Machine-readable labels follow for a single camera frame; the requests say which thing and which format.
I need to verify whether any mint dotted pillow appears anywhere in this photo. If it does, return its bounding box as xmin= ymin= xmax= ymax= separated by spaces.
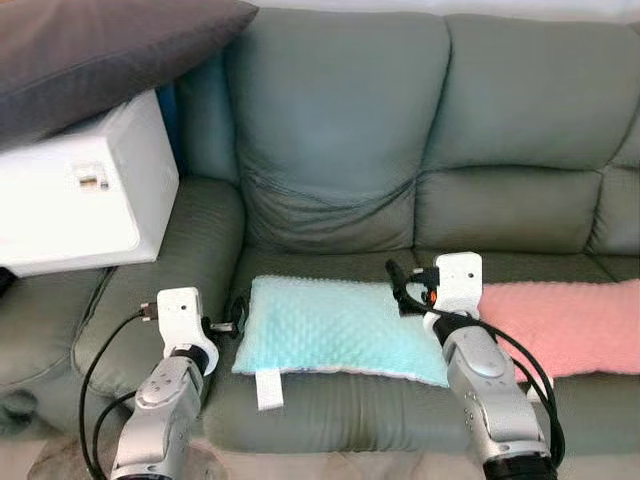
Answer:
xmin=231 ymin=275 xmax=452 ymax=412

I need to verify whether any pink dotted pillow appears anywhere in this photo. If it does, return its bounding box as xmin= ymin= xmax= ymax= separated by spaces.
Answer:
xmin=478 ymin=279 xmax=640 ymax=380

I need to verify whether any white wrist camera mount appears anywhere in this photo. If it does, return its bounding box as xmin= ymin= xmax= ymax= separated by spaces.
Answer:
xmin=424 ymin=252 xmax=484 ymax=341
xmin=156 ymin=287 xmax=220 ymax=377

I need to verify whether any white box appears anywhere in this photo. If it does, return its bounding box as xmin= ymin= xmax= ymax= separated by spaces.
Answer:
xmin=0 ymin=89 xmax=182 ymax=280

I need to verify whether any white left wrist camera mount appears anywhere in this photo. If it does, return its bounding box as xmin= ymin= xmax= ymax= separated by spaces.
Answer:
xmin=156 ymin=287 xmax=220 ymax=377

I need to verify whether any grey-green leather sofa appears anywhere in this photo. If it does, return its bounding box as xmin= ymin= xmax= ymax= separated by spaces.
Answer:
xmin=75 ymin=8 xmax=640 ymax=457

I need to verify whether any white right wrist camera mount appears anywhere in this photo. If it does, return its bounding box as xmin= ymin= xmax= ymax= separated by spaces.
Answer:
xmin=424 ymin=252 xmax=484 ymax=341

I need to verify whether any dark grey cushion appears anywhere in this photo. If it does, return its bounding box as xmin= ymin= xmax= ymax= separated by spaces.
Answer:
xmin=0 ymin=0 xmax=260 ymax=153

